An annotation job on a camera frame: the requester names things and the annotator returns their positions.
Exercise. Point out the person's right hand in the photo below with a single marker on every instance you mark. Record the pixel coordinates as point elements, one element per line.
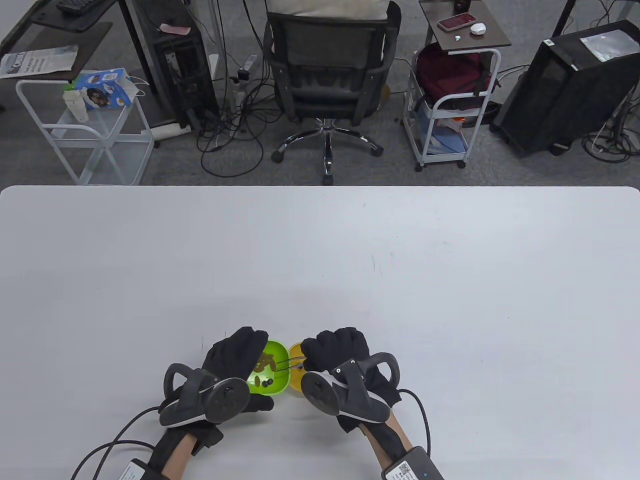
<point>335,345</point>

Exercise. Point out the grey right hand controller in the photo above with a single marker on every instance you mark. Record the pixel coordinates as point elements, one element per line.
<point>320,392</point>

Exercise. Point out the black open computer tower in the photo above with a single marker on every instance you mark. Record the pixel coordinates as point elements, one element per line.
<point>185,70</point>

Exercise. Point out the black desk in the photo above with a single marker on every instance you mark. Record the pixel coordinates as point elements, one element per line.
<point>75,37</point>

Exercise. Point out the white power strip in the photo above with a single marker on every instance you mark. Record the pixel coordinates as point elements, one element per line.
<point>248,64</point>

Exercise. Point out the person's left forearm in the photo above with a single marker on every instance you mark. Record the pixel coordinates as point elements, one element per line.
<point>177,455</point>

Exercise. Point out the red phone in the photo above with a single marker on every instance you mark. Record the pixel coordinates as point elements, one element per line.
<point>456,22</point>

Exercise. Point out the folded newspaper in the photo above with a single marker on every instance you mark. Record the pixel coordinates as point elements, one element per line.
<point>40,61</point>

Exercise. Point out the metal tweezers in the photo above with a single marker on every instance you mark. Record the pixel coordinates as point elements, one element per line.
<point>292,369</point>

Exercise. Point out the black closed computer tower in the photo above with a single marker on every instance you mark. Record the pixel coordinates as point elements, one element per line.
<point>560,100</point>

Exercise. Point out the black left wrist sensor box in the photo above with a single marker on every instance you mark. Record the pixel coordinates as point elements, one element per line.
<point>137,470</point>

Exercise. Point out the pile of coffee beans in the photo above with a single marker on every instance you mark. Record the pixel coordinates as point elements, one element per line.
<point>270,382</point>

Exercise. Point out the grey hand controller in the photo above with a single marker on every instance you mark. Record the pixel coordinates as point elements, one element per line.
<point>225,400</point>
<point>320,392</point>

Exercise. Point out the dark red backpack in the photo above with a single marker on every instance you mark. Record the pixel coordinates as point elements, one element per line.
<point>445,75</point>

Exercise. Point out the black wrist sensor box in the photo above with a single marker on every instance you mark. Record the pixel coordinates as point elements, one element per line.
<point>137,470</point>
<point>415,467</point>

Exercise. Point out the white rolling cart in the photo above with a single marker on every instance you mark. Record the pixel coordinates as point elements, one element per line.
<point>440,107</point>

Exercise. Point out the black keyboard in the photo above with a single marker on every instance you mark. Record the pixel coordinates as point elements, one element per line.
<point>75,5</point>

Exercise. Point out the black desk leg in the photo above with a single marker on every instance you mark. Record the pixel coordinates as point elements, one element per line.
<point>562,20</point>

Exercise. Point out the white tube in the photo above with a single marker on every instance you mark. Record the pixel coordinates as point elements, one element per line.
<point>165,131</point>

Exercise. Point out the white plastic bottle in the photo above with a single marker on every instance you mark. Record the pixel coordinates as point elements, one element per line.
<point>77,107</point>

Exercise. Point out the brown side table top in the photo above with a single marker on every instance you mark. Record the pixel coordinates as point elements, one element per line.
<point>490,37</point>

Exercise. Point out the pink packet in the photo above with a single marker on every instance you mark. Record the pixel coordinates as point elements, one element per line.
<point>175,29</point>

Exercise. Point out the clear plastic bag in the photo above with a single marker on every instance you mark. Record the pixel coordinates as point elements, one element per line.
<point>610,45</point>

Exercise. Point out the grey left hand controller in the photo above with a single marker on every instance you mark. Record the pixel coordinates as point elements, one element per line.
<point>225,400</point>

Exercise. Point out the black right wrist sensor box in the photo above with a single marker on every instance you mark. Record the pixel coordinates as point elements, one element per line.
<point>415,467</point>

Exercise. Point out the person's right forearm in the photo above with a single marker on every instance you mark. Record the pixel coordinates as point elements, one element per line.
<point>392,435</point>

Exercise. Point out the blue bag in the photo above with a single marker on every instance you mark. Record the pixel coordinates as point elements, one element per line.
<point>445,140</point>

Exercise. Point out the blue cardboard box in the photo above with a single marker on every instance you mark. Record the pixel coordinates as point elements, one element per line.
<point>105,90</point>

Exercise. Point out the green dish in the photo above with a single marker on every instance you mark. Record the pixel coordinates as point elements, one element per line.
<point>280,350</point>

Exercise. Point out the person's left hand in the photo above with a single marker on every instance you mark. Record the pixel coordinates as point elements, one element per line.
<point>235,350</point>

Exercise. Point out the yellow small dish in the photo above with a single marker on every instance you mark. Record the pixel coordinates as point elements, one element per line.
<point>296,382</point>

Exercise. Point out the black mesh office chair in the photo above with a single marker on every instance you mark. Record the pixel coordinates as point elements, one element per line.
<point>325,90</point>

